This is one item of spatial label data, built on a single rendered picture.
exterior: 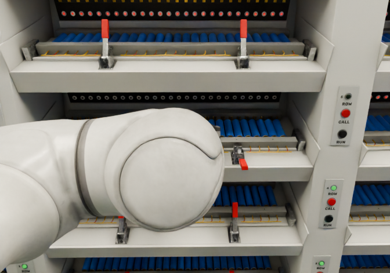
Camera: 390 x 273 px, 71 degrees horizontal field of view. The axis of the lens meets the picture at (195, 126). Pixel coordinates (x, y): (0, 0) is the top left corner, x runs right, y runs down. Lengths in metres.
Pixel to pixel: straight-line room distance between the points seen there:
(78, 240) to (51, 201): 0.50
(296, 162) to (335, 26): 0.28
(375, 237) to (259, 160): 0.35
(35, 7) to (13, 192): 0.55
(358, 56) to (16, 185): 0.57
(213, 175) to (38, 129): 0.17
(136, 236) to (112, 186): 0.51
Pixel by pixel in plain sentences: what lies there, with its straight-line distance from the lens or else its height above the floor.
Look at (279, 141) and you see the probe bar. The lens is 0.64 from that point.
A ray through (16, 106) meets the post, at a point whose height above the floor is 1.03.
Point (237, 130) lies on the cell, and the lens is 0.65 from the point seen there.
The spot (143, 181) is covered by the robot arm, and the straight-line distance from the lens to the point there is 0.20.
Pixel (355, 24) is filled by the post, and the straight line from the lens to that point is 0.61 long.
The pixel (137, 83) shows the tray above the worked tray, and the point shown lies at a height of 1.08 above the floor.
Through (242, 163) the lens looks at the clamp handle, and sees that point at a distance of 0.54.
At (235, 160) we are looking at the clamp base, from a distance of 0.59.
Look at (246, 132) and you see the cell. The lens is 0.65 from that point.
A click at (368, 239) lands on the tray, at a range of 0.81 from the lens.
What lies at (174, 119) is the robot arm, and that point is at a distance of 0.22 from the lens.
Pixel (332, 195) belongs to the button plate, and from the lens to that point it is 0.68.
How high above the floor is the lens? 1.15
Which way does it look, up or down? 16 degrees down
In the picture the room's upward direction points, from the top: straight up
